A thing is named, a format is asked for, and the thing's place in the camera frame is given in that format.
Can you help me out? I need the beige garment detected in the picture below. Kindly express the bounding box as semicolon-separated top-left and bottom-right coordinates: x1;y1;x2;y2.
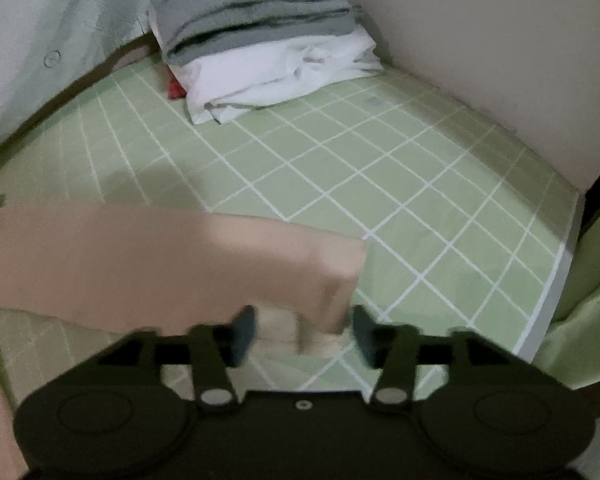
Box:
0;195;368;480

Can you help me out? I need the white folded cloth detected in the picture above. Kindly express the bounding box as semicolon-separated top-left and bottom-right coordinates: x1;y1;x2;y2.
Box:
172;27;385;126

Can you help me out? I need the beige headboard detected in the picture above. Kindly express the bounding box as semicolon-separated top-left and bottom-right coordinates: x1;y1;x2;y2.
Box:
316;0;600;193

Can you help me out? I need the brown bed frame edge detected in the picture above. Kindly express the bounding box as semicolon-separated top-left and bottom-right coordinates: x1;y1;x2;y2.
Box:
27;34;162;123

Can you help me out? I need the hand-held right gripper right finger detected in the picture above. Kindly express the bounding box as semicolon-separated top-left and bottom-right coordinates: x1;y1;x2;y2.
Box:
350;305;523;407

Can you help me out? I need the pale printed curtain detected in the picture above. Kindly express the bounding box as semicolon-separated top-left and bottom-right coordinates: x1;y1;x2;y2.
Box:
0;0;156;163

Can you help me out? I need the plain green cloth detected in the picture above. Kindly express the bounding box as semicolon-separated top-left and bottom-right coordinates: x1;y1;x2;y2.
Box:
534;200;600;392

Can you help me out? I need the green grid cutting mat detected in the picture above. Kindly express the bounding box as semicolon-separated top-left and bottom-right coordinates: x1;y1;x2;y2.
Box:
0;62;581;401

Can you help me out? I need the grey folded blanket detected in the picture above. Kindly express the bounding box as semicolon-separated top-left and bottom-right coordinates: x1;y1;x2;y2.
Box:
146;0;363;67

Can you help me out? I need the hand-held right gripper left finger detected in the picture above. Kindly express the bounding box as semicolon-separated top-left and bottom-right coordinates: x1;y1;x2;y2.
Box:
89;305;258;414

